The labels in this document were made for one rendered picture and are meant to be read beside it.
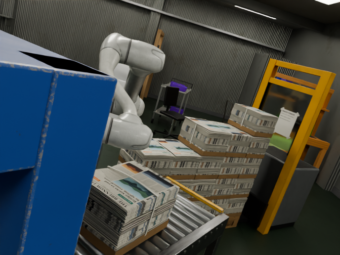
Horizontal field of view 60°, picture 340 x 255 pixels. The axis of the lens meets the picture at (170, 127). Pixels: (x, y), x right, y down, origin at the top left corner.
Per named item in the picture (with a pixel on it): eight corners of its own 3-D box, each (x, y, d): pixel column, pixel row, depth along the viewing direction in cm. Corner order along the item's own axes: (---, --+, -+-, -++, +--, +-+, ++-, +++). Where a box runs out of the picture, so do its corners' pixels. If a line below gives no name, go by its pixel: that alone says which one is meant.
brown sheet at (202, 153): (177, 138, 283) (178, 134, 282) (199, 140, 301) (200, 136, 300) (201, 156, 254) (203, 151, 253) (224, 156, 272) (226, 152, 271)
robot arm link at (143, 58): (114, 97, 216) (142, 104, 221) (109, 117, 210) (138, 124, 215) (131, 30, 147) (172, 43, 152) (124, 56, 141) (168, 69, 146)
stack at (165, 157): (101, 218, 269) (123, 134, 249) (196, 209, 339) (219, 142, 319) (118, 247, 240) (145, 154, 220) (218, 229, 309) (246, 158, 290)
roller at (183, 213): (142, 189, 183) (144, 182, 182) (205, 230, 159) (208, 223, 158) (136, 190, 179) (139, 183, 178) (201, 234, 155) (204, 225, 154)
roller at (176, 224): (127, 194, 173) (130, 186, 172) (193, 239, 148) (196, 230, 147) (122, 196, 169) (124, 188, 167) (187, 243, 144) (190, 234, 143)
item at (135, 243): (92, 210, 137) (94, 202, 136) (139, 244, 123) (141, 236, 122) (64, 221, 124) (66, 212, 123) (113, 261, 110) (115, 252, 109)
